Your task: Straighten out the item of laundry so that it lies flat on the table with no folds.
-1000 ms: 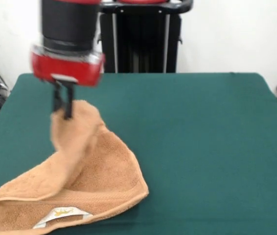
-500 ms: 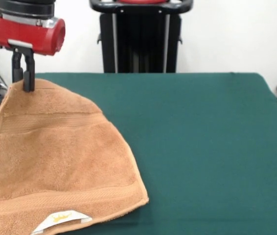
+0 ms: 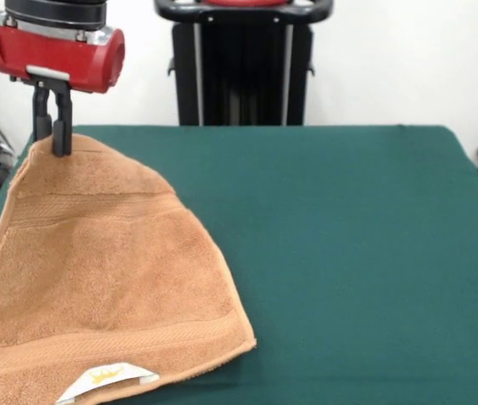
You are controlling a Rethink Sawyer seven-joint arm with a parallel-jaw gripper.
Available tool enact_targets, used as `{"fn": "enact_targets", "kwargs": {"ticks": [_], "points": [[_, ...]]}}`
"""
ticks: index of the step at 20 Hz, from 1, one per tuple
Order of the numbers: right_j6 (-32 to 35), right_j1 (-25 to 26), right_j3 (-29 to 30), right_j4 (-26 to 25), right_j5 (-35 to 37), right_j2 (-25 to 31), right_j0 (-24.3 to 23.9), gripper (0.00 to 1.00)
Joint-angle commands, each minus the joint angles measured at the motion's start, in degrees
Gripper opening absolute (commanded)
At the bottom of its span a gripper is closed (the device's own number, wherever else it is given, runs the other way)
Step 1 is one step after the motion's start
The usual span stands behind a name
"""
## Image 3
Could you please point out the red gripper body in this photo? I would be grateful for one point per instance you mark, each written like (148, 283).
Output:
(53, 57)

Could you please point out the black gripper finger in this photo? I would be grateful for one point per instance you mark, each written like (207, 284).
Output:
(41, 124)
(62, 135)

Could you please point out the tan terry towel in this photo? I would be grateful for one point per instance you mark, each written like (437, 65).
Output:
(95, 274)

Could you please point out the dark green table cloth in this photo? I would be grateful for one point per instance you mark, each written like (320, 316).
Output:
(391, 253)

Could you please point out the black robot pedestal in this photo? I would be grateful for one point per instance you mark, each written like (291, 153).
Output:
(243, 76)

